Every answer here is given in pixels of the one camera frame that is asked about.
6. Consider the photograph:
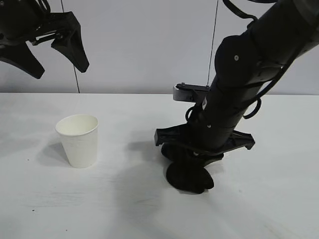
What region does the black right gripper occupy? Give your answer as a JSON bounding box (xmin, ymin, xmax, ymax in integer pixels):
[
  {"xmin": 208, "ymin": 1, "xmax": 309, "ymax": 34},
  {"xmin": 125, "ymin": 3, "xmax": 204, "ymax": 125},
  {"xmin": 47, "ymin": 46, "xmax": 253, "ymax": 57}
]
[{"xmin": 154, "ymin": 99, "xmax": 256, "ymax": 172}]

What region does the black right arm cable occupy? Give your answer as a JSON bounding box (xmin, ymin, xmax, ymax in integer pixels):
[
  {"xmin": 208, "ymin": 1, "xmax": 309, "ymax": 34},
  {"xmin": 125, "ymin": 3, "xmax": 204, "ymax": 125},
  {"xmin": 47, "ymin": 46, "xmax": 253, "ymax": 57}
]
[{"xmin": 222, "ymin": 0, "xmax": 310, "ymax": 120}]

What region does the black cloth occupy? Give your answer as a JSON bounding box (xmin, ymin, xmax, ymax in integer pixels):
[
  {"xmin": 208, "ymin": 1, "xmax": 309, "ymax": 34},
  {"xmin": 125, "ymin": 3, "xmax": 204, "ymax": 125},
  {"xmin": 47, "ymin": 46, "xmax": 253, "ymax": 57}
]
[{"xmin": 160, "ymin": 144, "xmax": 215, "ymax": 195}]

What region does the white paper cup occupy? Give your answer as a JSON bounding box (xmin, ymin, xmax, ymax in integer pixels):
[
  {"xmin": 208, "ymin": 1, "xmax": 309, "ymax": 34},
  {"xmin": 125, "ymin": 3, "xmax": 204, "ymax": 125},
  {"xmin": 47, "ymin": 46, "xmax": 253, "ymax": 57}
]
[{"xmin": 55, "ymin": 114, "xmax": 99, "ymax": 169}]

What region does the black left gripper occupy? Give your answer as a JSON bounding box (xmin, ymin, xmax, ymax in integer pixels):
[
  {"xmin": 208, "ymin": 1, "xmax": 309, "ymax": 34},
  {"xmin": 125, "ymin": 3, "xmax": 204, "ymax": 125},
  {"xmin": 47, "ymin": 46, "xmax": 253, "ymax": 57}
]
[{"xmin": 0, "ymin": 0, "xmax": 90, "ymax": 80}]

